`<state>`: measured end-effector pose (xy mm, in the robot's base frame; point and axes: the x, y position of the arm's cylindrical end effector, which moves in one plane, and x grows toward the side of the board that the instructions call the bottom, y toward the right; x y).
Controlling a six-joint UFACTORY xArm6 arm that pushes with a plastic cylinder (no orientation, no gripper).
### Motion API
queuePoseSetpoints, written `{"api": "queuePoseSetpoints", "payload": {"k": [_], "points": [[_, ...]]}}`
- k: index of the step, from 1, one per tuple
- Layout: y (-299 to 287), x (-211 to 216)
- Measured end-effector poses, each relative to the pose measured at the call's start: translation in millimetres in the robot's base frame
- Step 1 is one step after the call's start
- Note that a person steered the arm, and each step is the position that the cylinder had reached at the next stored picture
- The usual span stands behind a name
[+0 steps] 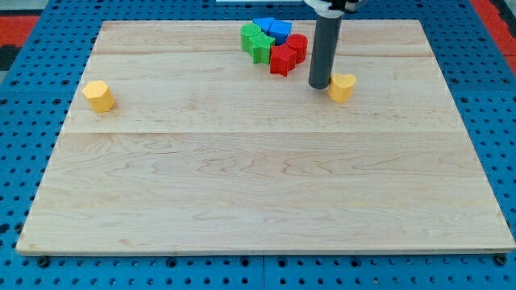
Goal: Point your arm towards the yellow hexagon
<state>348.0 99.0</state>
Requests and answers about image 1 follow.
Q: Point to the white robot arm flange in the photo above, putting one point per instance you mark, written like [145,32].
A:
[333,9]

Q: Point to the blue triangle block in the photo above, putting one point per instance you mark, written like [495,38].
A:
[264,24]

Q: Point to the red cylinder block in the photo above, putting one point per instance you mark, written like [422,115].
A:
[298,43]

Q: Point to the yellow hexagon block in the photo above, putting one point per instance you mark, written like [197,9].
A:
[99,96]

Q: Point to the blue pentagon block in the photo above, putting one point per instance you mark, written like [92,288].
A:
[280,31]

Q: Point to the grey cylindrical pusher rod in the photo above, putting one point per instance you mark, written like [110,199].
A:
[326,37]

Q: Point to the red star block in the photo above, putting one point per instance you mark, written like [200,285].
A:
[283,59]

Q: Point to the yellow heart block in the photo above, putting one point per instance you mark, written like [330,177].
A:
[341,87]

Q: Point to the green star block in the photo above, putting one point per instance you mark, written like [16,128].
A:
[261,48]

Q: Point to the light wooden board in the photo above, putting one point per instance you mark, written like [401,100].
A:
[207,153]

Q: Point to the green cylinder block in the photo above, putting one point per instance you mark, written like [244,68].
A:
[247,31]

